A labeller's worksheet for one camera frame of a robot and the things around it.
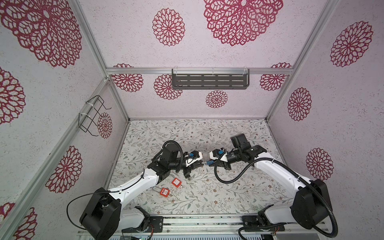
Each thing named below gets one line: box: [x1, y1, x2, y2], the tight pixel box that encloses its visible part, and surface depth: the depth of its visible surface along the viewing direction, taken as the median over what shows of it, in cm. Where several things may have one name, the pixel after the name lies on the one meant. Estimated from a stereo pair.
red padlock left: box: [159, 187, 171, 198], surface depth 85 cm
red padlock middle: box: [171, 177, 182, 188], surface depth 89 cm
